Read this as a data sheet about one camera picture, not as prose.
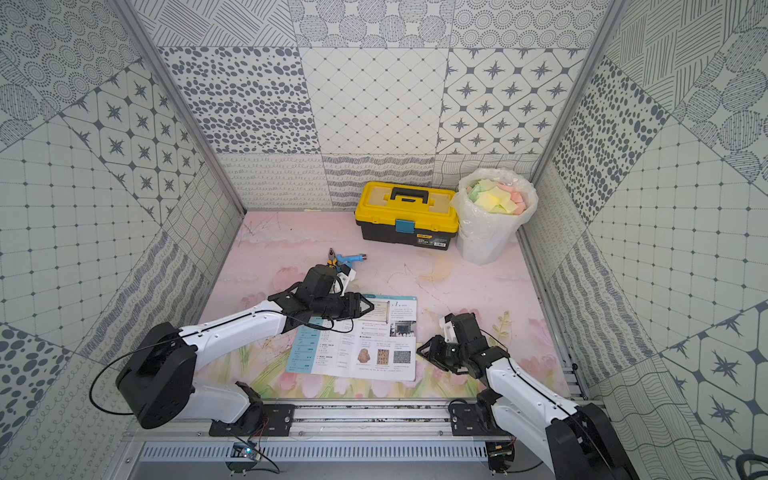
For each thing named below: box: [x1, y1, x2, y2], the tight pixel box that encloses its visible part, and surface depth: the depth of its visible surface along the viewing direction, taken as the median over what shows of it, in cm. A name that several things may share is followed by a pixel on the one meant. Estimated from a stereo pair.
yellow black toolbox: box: [355, 181, 459, 251], surface depth 103 cm
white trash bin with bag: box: [451, 168, 539, 266], surface depth 90 cm
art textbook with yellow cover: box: [285, 294, 418, 382], surface depth 86 cm
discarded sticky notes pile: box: [466, 179, 526, 215], surface depth 90 cm
